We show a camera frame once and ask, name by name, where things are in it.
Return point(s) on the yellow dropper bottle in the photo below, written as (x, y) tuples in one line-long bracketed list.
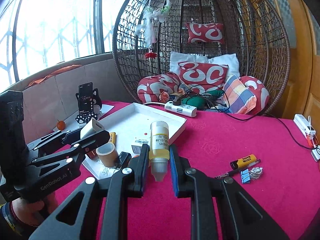
[(159, 154)]

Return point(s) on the small white square device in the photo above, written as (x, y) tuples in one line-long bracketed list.
[(316, 153)]

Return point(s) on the blue binder clip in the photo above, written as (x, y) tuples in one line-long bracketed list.
[(245, 176)]

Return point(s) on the red white round cushion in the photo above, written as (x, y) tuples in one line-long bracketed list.
[(260, 92)]

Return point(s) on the small orange on paper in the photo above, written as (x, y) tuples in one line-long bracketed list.
[(61, 125)]

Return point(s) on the white power bank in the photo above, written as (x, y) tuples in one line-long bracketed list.
[(304, 126)]

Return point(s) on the orange cloth on ledge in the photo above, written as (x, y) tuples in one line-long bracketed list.
[(53, 74)]

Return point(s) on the silver binder clip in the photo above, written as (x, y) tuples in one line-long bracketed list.
[(255, 173)]

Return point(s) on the black pen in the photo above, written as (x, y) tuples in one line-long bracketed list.
[(238, 170)]

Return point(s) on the white power strip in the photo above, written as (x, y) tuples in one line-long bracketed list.
[(182, 109)]

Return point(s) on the black cat phone stand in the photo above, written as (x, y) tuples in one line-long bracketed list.
[(97, 106)]

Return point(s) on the black smartphone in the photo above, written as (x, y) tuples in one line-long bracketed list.
[(85, 98)]

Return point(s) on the red white square cushion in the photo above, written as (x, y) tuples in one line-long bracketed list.
[(203, 77)]

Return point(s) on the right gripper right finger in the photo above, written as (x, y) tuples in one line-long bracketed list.
[(220, 207)]

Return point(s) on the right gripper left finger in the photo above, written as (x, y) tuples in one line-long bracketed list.
[(98, 207)]

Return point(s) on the person's left hand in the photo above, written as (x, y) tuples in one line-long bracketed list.
[(29, 213)]

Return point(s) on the red cylindrical can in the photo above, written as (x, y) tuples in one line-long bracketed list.
[(92, 154)]

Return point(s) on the red white rolled cushion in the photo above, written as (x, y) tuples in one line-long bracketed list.
[(159, 88)]

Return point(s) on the plaid cushion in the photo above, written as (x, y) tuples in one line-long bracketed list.
[(237, 97)]

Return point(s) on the wooden door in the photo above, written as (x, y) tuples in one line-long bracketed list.
[(301, 96)]

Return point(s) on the white pill bottle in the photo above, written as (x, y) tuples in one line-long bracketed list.
[(107, 172)]

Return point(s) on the white cardboard tray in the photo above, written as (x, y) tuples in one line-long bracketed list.
[(134, 120)]

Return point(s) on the white feather dreamcatcher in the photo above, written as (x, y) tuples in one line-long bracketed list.
[(151, 15)]

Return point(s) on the yellow lighter with black cap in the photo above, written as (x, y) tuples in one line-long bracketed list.
[(243, 161)]

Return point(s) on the green cloth bag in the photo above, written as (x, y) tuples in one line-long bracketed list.
[(204, 100)]

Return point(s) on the wicker hanging egg chair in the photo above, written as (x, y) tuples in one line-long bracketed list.
[(252, 30)]

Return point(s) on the brown tape roll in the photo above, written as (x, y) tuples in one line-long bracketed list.
[(108, 154)]

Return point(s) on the white usb charger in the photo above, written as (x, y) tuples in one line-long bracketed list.
[(93, 126)]

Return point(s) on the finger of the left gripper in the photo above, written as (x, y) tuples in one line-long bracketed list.
[(54, 141), (75, 152)]

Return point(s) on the small red white headrest pillow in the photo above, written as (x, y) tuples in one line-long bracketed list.
[(207, 33)]

